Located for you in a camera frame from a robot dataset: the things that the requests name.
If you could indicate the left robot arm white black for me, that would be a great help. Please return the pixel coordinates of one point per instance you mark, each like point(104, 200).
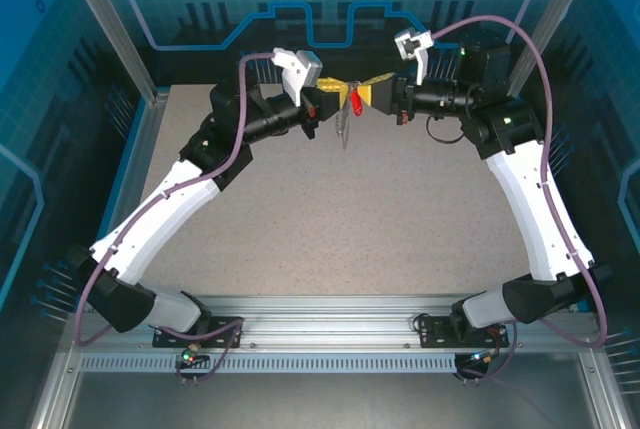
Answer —
point(160, 214)

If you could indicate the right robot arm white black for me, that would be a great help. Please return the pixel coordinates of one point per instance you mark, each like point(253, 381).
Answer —
point(535, 209)

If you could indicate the right base power connector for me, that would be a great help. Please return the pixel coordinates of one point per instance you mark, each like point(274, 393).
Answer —
point(482, 359)

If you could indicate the base power connector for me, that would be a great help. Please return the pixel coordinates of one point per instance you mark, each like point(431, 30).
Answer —
point(482, 359)
point(189, 356)

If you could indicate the left base power connector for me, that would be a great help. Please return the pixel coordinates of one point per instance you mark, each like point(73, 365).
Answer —
point(189, 356)

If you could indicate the aluminium cross rail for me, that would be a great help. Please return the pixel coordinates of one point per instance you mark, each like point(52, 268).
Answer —
point(325, 319)

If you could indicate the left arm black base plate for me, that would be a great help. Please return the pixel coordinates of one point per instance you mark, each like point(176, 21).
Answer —
point(225, 333)

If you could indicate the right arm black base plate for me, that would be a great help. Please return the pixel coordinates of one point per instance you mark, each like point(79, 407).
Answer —
point(435, 331)

